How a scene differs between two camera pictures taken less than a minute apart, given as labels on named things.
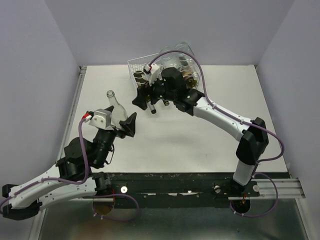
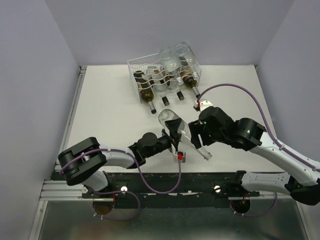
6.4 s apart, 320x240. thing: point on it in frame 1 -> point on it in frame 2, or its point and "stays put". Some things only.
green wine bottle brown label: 190,79 stays put
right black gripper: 146,90 -> 196,127
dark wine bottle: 137,76 stays put
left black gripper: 129,126 -> 173,126
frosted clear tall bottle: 119,113 -> 184,134
